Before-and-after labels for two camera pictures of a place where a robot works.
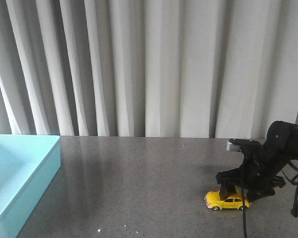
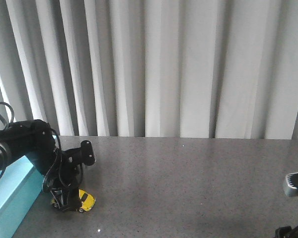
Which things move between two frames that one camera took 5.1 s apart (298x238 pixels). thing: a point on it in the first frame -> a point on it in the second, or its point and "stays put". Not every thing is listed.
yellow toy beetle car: (213, 200) -> (87, 201)
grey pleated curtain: (200, 69) stays put
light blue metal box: (22, 167) stays put
